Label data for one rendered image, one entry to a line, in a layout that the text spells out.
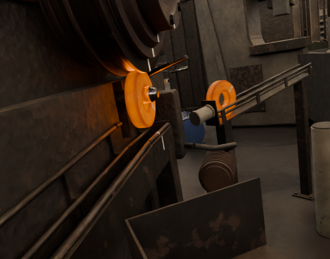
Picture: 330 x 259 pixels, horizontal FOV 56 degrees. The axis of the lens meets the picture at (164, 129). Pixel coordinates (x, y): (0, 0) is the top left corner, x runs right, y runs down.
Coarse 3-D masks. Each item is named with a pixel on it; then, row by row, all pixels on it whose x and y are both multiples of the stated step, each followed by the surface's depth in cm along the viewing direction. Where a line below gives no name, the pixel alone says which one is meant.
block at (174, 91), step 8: (160, 96) 103; (168, 96) 102; (176, 96) 104; (160, 104) 104; (168, 104) 103; (176, 104) 103; (160, 112) 104; (168, 112) 104; (176, 112) 103; (160, 120) 105; (176, 120) 104; (176, 128) 104; (176, 136) 105; (184, 136) 110; (176, 144) 106; (176, 152) 107; (184, 152) 108
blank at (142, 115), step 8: (136, 72) 80; (128, 80) 78; (136, 80) 78; (144, 80) 83; (128, 88) 77; (136, 88) 77; (128, 96) 77; (136, 96) 76; (128, 104) 77; (136, 104) 77; (144, 104) 87; (152, 104) 88; (128, 112) 78; (136, 112) 77; (144, 112) 81; (152, 112) 87; (136, 120) 79; (144, 120) 80; (152, 120) 87
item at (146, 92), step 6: (120, 90) 84; (144, 90) 81; (150, 90) 81; (156, 90) 82; (114, 96) 84; (120, 96) 83; (144, 96) 81; (150, 96) 81; (156, 96) 82; (120, 102) 84; (144, 102) 83
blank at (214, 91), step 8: (224, 80) 127; (208, 88) 125; (216, 88) 124; (224, 88) 127; (232, 88) 130; (208, 96) 124; (216, 96) 124; (224, 96) 131; (232, 96) 130; (216, 104) 124; (224, 104) 130
